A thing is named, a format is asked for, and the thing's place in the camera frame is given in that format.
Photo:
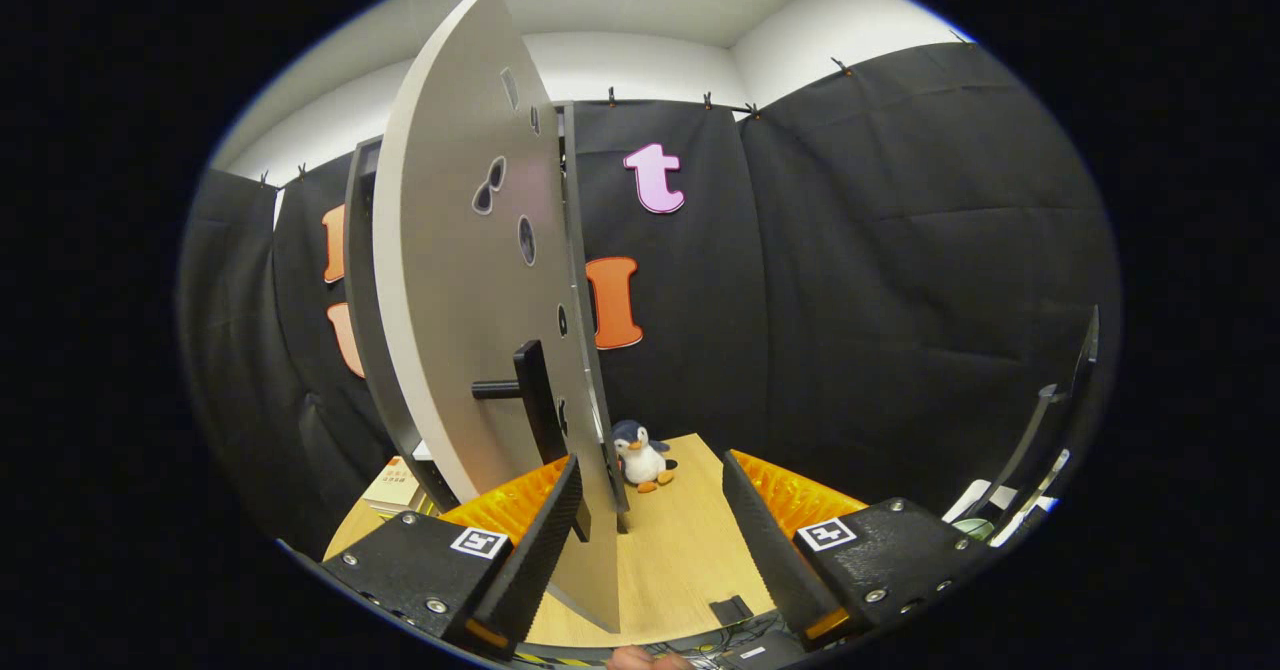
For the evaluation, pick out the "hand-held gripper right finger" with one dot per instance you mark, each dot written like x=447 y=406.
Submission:
x=765 y=550

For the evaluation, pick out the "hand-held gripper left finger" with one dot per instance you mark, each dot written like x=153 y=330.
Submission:
x=540 y=550

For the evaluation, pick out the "grey shoe cabinet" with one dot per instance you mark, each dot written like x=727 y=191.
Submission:
x=362 y=280

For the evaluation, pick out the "small black box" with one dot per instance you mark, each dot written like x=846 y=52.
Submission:
x=730 y=610

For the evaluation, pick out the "yellow black striped tape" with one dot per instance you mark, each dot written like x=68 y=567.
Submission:
x=550 y=660

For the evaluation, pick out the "penguin plush toy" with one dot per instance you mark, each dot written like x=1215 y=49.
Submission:
x=640 y=460

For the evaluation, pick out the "beige cover book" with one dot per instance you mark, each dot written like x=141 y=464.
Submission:
x=395 y=482

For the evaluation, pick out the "green round object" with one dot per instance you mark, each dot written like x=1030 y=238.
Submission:
x=972 y=528

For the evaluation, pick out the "white paper sheets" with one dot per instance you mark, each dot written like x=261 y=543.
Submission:
x=1000 y=500

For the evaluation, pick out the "thin black stand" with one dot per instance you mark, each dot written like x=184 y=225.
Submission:
x=1040 y=410

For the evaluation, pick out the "black backdrop cloth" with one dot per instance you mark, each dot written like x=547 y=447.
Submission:
x=900 y=250

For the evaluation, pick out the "row of black cloth clips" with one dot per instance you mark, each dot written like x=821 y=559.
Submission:
x=707 y=100

